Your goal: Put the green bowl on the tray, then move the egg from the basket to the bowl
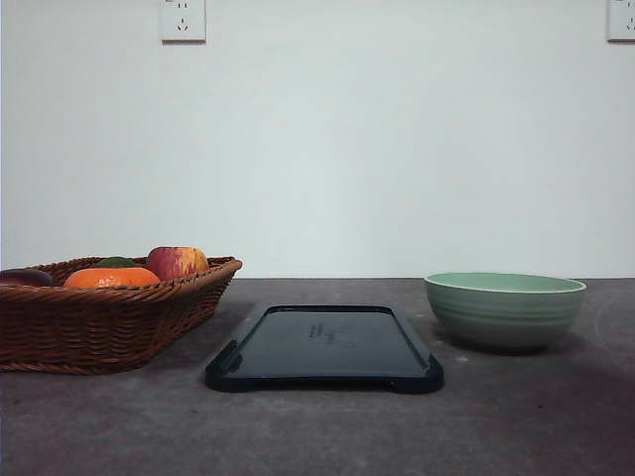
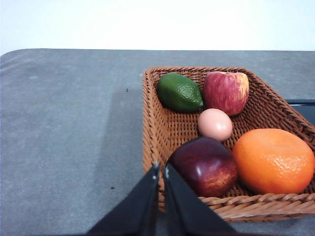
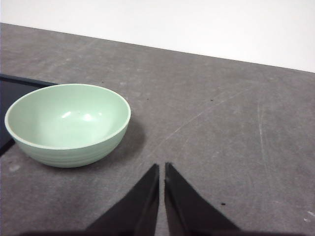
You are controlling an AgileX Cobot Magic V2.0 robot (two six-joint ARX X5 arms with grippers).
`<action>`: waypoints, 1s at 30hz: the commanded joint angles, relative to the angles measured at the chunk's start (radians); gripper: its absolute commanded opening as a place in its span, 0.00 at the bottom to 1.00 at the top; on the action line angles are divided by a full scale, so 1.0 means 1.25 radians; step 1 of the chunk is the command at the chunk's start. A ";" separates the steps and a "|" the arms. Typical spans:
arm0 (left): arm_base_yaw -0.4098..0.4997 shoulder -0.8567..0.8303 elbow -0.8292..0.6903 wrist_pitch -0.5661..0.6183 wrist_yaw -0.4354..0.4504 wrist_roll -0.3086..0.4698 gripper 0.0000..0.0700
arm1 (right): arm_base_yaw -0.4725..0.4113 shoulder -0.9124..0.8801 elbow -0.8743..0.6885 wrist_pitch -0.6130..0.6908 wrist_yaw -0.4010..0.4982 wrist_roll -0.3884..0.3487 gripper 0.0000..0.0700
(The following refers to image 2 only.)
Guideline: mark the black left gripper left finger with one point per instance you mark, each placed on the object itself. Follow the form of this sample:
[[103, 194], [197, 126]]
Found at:
[[136, 213]]

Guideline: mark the brown egg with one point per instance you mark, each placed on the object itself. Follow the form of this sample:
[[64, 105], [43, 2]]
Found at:
[[216, 124]]

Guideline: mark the dark red apple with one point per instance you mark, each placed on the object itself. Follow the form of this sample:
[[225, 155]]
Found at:
[[206, 165]]

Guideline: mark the orange fruit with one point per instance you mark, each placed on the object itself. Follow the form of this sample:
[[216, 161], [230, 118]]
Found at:
[[275, 161]]

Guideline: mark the green lime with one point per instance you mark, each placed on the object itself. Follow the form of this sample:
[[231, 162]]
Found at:
[[180, 93]]

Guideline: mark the red yellow apple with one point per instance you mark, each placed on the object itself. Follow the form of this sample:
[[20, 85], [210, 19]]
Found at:
[[225, 90]]

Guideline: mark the black serving tray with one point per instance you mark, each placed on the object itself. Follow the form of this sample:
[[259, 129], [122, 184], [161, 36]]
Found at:
[[305, 107]]

